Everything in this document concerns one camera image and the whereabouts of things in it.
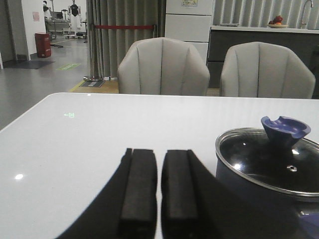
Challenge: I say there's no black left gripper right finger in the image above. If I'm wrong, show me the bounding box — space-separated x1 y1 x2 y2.
161 150 249 239

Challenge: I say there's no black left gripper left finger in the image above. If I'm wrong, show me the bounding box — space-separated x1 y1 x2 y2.
59 148 158 239

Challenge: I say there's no glass lid with blue knob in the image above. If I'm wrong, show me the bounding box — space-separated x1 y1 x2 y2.
215 116 319 198

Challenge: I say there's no dark blue saucepan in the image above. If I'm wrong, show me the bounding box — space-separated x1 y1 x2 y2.
216 159 319 239

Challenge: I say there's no left beige upholstered chair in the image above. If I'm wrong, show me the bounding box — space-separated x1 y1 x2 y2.
118 37 210 96

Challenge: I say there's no beige upholstered chair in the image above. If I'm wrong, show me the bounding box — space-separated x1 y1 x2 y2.
220 42 316 99
118 37 210 96

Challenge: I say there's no right beige upholstered chair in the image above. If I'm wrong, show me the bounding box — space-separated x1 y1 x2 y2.
220 42 316 99

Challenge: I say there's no red barrier belt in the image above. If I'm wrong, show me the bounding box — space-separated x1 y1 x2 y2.
95 25 154 30

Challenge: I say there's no red trash bin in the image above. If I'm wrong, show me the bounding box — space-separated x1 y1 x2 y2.
35 32 51 58

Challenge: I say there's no grey kitchen counter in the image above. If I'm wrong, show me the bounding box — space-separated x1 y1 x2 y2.
208 26 319 89

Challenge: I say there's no fruit plate on counter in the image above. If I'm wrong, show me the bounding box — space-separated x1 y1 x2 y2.
268 15 288 28

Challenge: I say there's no white humanoid robot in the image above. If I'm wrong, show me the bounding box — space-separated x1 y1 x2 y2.
65 0 82 39

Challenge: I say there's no chrome faucet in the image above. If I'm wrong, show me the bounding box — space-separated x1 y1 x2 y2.
300 0 314 29

